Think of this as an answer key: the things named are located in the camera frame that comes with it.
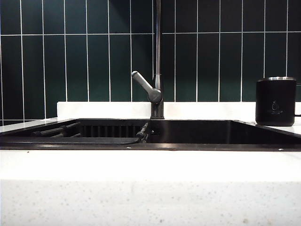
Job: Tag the black sink basin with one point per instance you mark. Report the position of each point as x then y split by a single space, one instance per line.
211 135

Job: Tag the dark metal faucet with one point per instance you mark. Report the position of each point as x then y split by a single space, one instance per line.
158 47

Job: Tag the black mug with steel rim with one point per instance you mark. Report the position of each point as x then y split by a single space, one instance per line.
275 103

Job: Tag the black sink drain rack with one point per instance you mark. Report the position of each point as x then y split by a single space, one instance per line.
94 140

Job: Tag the grey metal faucet lever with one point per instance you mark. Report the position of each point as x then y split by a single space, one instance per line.
144 83

